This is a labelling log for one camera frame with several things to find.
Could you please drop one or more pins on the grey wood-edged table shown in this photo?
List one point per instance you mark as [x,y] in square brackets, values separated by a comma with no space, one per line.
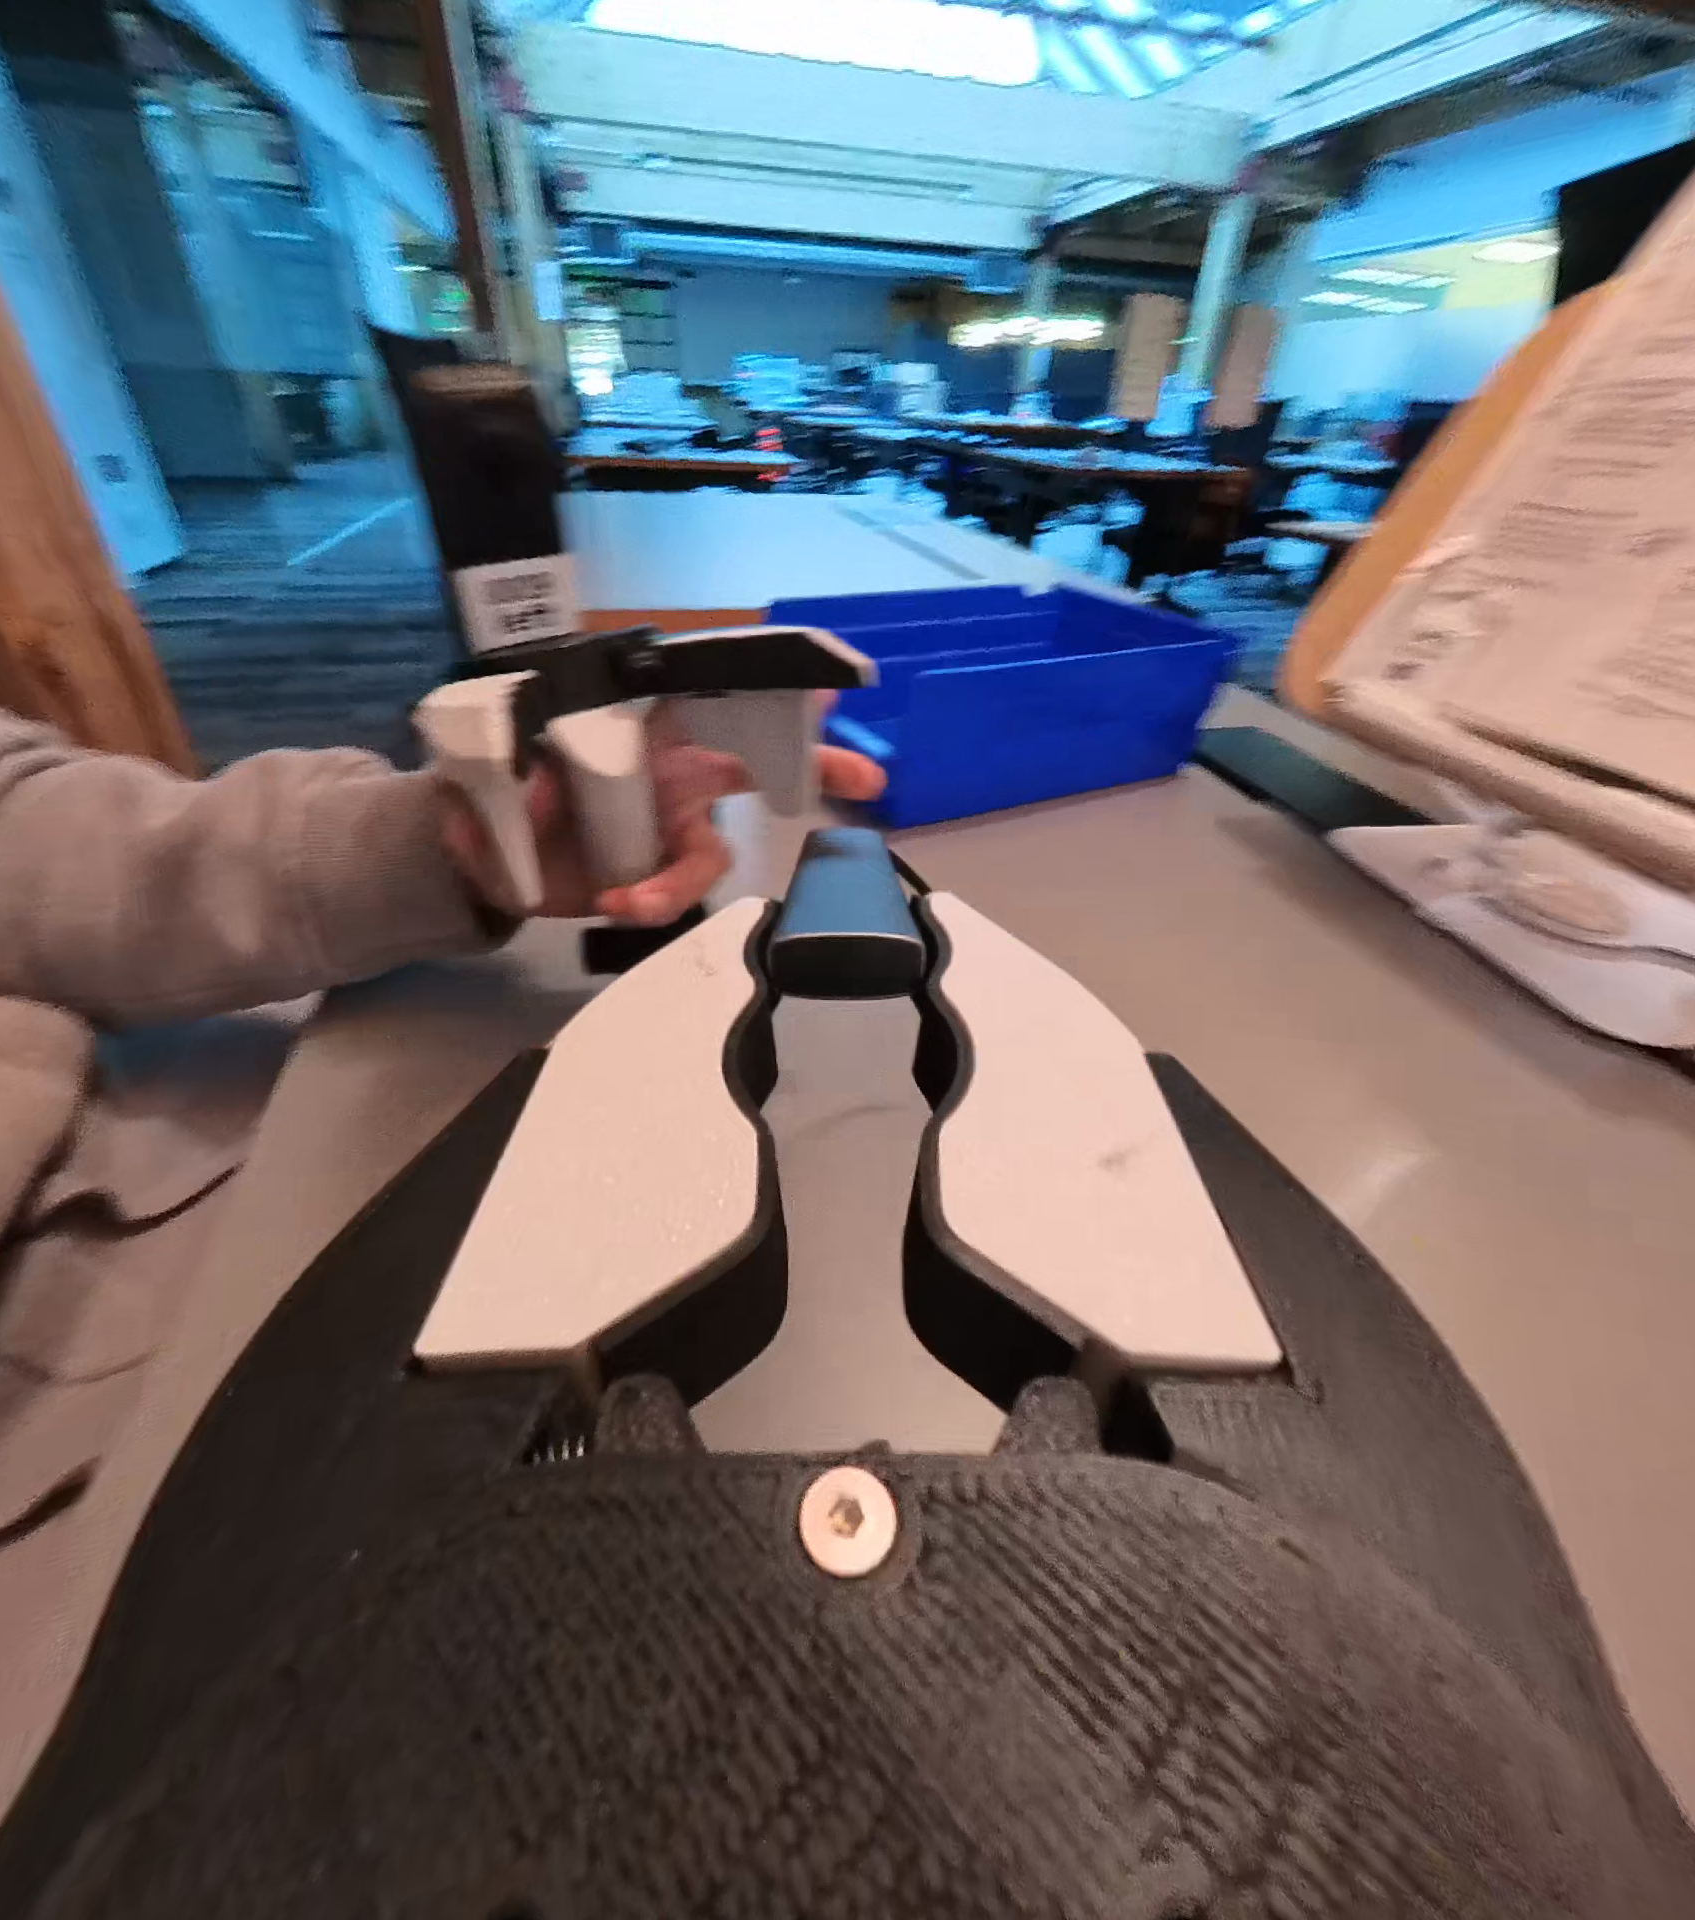
[727,548]

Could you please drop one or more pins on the white board on stand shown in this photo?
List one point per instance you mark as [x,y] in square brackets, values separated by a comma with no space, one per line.
[1247,364]
[1147,356]

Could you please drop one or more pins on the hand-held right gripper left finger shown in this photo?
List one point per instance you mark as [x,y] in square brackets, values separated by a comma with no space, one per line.
[607,1170]

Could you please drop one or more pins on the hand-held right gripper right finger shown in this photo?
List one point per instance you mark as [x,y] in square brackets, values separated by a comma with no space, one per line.
[1071,1184]

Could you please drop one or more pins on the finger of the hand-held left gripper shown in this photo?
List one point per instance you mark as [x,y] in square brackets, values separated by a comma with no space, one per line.
[763,751]
[771,661]

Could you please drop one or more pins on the silver USB hub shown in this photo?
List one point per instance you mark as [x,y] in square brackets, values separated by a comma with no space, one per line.
[847,914]

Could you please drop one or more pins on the grey desk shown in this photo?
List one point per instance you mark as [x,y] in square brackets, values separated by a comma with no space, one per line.
[1387,1200]

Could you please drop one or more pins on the black monitor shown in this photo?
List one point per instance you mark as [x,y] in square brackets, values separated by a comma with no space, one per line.
[1635,223]

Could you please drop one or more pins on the wooden document stand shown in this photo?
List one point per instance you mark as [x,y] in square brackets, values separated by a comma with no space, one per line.
[1387,525]

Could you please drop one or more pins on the person's left hand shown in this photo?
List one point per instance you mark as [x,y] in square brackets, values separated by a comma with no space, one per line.
[667,840]

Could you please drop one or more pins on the blue plastic bin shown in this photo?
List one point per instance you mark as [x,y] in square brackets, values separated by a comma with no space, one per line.
[1057,704]

